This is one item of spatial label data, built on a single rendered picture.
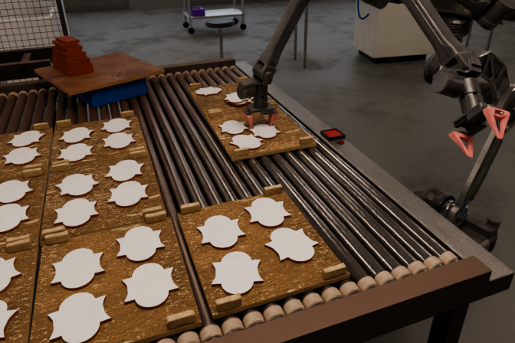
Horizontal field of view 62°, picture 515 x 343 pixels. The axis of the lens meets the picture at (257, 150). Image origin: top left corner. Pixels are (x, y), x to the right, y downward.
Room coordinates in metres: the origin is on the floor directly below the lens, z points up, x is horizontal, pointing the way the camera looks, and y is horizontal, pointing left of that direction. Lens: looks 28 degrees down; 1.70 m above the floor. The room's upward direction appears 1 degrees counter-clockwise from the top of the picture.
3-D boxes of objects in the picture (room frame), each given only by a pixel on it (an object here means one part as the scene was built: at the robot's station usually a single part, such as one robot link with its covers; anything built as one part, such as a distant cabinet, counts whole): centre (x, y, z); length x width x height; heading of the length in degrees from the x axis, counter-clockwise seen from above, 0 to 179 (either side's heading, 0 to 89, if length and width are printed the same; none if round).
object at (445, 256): (1.74, -0.18, 0.90); 1.95 x 0.05 x 0.05; 20
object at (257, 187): (1.62, 0.15, 0.90); 1.95 x 0.05 x 0.05; 20
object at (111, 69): (2.21, 0.83, 1.03); 0.50 x 0.50 x 0.02; 41
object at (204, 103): (2.04, 0.13, 0.93); 0.41 x 0.35 x 0.02; 20
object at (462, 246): (1.77, -0.25, 0.89); 2.08 x 0.08 x 0.06; 20
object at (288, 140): (1.64, 0.00, 0.93); 0.41 x 0.35 x 0.02; 19
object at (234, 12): (8.19, 0.82, 0.56); 1.24 x 0.69 x 1.11; 103
